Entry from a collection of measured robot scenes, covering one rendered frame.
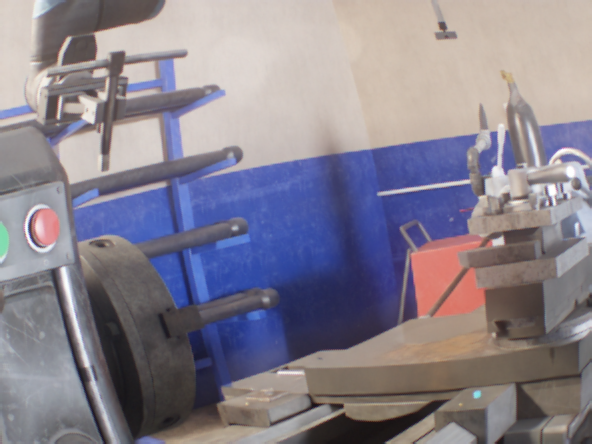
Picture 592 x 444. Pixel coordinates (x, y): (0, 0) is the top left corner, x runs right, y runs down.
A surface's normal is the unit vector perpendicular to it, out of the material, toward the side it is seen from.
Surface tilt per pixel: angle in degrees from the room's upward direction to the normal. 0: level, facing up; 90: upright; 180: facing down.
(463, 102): 90
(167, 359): 94
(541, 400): 90
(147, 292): 60
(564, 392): 90
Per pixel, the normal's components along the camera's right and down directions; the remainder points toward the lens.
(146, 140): 0.74, -0.10
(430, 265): -0.36, 0.13
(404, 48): -0.65, 0.17
